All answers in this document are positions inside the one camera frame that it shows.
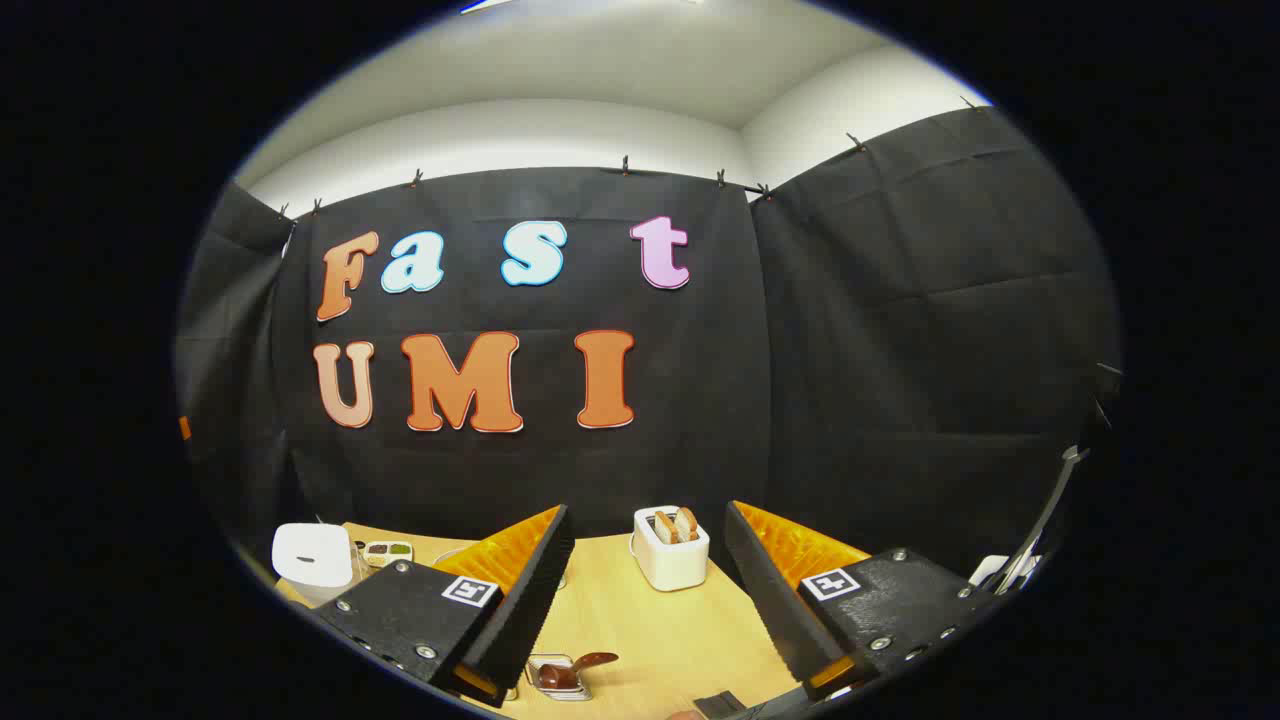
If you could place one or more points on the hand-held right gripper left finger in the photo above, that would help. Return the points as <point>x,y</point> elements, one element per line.
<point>535,600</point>

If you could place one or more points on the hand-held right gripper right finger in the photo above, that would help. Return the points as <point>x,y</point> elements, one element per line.
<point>765,600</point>

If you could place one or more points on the brown wooden spoon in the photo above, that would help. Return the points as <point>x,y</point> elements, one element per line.
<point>565,675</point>

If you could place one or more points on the white rice cooker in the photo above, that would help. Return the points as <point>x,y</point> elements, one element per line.
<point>312,560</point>

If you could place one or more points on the white toaster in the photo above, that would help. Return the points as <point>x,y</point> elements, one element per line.
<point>670,565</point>

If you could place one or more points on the toast bread slice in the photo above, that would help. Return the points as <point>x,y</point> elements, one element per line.
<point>687,522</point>
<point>665,527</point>

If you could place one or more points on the white divided grain tray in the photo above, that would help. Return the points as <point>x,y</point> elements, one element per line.
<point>387,553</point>

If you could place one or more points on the black backdrop cloth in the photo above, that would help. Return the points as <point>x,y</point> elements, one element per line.
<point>700,400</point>

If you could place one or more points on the white object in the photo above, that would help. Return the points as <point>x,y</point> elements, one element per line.
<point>985,572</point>

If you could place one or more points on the grey metal stand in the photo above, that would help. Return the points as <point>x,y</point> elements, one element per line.
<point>1050,510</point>

